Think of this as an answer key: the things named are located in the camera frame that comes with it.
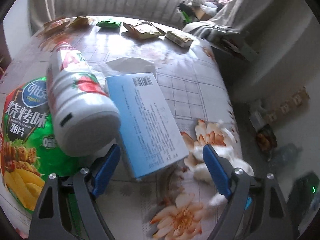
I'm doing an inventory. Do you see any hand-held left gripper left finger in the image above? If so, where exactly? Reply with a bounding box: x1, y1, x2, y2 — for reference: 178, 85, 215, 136
29, 144, 122, 240

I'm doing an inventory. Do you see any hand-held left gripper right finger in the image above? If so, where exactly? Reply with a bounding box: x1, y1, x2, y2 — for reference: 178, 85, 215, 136
202, 144, 299, 240

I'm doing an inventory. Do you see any white plastic drink bottle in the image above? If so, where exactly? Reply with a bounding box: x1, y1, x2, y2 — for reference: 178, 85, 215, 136
46, 41, 122, 157

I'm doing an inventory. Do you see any light blue carton box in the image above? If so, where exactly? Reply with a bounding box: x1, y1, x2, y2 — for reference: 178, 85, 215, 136
105, 72, 190, 180

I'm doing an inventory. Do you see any green potato chip bag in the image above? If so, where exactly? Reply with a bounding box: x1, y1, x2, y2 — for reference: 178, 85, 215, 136
0, 76, 87, 233

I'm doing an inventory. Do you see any clear plastic bottle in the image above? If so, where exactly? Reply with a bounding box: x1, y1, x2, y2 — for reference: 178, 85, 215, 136
269, 142, 304, 173

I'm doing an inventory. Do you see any dark snack bag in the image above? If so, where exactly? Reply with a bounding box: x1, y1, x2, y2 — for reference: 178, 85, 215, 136
255, 125, 278, 153

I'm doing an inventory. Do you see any wooden block rack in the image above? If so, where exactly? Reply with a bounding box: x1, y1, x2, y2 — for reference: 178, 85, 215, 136
265, 87, 310, 123

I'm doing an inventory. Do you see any white paper napkin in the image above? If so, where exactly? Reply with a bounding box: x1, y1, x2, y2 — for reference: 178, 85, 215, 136
94, 57, 157, 80

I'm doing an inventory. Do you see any white yellow biscuit pack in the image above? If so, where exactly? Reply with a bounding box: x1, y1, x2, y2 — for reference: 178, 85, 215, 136
165, 31, 194, 48

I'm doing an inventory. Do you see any brown torn wrapper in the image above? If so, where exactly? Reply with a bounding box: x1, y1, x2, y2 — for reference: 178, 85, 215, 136
120, 21, 167, 40

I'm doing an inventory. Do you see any green snack packet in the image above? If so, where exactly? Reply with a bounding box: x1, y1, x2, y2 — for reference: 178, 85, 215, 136
96, 19, 122, 30

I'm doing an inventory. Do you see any brown orange snack wrapper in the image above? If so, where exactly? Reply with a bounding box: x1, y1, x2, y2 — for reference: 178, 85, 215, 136
42, 17, 72, 34

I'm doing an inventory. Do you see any black green object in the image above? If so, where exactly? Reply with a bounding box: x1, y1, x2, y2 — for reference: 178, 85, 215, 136
178, 2, 194, 25

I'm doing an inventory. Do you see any grey white curtain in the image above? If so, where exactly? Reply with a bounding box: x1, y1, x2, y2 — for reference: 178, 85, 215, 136
182, 0, 283, 45

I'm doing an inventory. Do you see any pile of clothes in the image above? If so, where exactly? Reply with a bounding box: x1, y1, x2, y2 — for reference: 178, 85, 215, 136
190, 0, 225, 20

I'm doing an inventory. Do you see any metal window railing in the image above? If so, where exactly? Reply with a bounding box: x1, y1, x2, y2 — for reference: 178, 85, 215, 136
54, 0, 225, 30

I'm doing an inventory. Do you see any beige curtain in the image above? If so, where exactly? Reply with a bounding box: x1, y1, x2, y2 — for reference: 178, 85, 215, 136
27, 0, 57, 34

